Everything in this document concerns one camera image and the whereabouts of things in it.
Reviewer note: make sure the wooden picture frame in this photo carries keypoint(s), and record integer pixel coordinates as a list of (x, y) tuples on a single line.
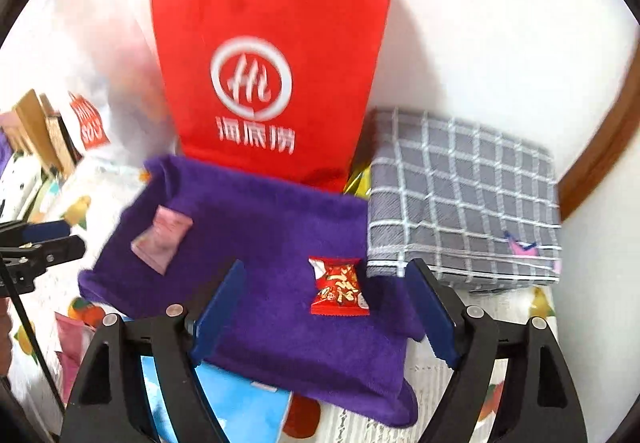
[(45, 133)]

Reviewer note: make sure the yellow and pink snack packet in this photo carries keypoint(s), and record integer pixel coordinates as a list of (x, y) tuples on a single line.
[(70, 338)]

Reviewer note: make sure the grey checked cloth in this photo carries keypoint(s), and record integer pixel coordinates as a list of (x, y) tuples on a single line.
[(460, 193)]

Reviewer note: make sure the white spotted box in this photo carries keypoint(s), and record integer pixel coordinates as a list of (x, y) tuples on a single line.
[(20, 188)]

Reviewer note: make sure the brown wooden door frame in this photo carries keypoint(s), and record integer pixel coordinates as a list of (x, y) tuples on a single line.
[(600, 158)]

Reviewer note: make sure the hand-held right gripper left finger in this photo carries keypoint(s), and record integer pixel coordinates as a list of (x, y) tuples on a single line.
[(220, 318)]

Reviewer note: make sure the red paper bag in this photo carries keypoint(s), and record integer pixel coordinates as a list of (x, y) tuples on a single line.
[(270, 23)]

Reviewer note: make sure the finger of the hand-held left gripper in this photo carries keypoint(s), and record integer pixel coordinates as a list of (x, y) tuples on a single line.
[(55, 250), (47, 229)]

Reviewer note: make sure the white plastic shopping bag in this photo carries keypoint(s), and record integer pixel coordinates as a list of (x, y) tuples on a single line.
[(115, 73)]

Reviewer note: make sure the red snack packet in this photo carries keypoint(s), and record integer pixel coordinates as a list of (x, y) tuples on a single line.
[(340, 288)]

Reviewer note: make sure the small pink snack packet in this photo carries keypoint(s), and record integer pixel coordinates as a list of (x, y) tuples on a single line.
[(160, 243)]

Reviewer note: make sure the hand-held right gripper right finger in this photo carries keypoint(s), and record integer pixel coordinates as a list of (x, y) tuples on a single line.
[(435, 323)]

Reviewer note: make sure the purple towel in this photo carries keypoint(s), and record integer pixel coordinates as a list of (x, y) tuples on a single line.
[(280, 233)]

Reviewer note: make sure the fruit print table cover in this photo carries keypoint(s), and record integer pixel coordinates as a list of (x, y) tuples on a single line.
[(435, 388)]

